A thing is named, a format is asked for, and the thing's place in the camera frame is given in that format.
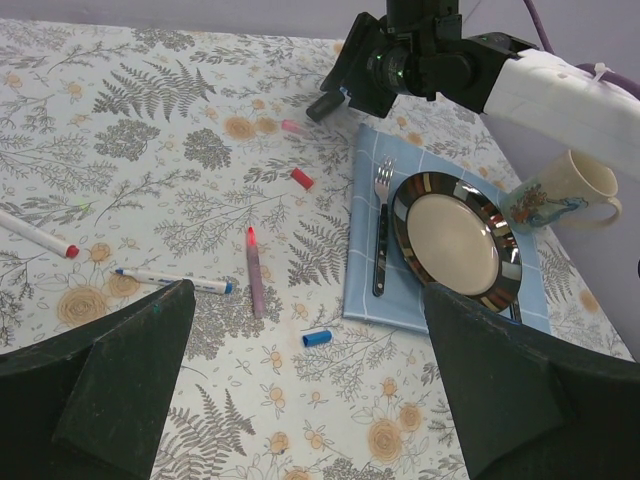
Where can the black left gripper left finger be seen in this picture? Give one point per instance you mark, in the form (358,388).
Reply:
(92,403)

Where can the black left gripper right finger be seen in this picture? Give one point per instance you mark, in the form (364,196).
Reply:
(527,405)

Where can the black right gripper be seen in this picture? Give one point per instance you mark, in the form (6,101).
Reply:
(415,50)

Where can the white blue marker pen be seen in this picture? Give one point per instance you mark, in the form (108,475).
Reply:
(159,278)

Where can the pink marker pen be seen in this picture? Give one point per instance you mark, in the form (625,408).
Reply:
(254,272)

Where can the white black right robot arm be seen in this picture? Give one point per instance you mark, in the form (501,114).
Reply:
(582,108)

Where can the red pen cap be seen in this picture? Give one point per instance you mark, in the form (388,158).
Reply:
(302,179)

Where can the white red marker pen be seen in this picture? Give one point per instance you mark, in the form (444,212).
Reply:
(37,235)

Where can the blue pen cap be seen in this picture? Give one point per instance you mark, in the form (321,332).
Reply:
(316,338)

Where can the striped rim cream plate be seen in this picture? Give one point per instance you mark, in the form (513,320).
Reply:
(450,233)

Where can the cream painted mug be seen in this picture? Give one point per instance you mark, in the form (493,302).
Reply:
(571,183)

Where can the floral patterned tablecloth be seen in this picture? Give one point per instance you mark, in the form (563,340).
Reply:
(158,149)

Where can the knife black handle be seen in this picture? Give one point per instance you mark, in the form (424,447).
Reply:
(515,312)

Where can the silver fork black handle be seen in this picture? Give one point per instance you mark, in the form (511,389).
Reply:
(381,189)

